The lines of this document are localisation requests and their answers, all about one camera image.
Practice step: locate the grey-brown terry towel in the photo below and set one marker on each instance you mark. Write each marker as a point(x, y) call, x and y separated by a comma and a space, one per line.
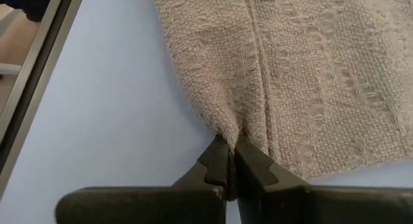
point(290, 72)

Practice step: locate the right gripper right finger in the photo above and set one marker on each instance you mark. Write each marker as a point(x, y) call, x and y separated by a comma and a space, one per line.
point(322, 208)

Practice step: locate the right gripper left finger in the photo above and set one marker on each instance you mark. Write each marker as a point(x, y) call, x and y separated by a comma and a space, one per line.
point(145, 208)

